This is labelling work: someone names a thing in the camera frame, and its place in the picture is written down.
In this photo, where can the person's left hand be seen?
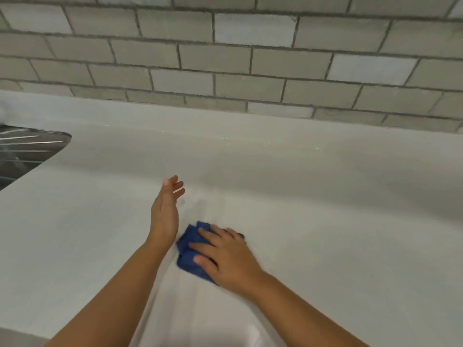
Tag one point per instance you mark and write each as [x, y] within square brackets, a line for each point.
[164, 216]

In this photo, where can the person's right hand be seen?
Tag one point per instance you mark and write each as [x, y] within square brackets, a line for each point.
[228, 260]

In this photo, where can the blue cloth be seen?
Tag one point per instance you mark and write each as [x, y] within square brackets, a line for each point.
[186, 263]

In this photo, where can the person's left forearm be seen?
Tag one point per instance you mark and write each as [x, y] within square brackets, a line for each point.
[115, 303]

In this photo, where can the person's right forearm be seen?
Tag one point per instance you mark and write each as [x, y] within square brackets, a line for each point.
[307, 314]

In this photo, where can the white countertop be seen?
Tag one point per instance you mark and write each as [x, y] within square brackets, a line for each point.
[343, 213]

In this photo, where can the steel sink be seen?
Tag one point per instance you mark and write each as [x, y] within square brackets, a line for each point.
[25, 151]

